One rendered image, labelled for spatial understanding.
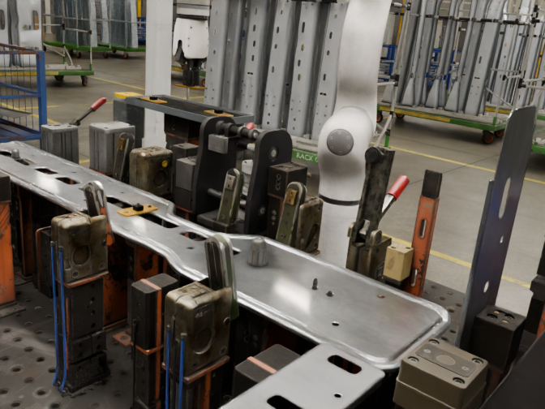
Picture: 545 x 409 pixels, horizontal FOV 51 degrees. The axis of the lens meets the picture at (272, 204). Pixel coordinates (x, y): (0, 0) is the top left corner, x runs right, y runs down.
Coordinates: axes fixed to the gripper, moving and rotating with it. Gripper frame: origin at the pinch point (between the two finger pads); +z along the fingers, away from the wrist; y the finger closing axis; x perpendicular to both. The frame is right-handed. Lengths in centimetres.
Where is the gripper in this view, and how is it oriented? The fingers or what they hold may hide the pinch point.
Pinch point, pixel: (190, 77)
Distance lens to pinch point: 157.6
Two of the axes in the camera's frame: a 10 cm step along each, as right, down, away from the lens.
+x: 8.6, 2.2, -4.6
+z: -0.8, 9.5, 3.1
